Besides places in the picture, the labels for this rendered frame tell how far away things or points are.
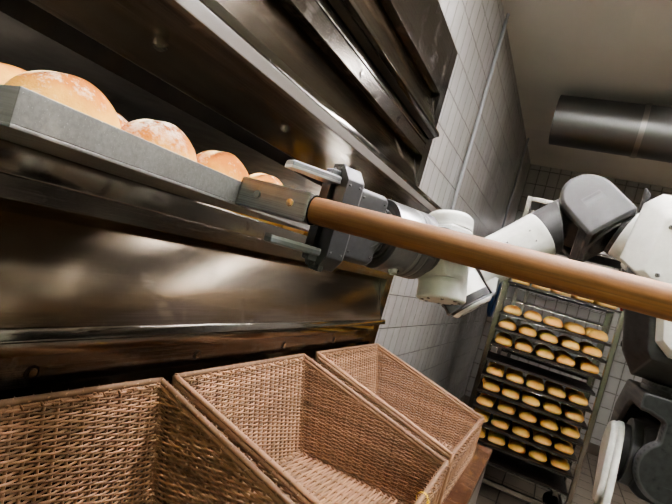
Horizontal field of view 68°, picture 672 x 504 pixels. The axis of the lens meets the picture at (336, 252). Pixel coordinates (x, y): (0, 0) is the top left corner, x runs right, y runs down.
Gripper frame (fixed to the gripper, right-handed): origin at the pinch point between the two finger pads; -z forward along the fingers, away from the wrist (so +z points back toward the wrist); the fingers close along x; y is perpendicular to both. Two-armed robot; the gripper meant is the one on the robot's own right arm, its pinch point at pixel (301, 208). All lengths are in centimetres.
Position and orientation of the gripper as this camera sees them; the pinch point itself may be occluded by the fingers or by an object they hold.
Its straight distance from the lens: 55.9
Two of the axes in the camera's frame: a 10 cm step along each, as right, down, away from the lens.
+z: 8.1, 2.4, 5.3
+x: 2.8, -9.6, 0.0
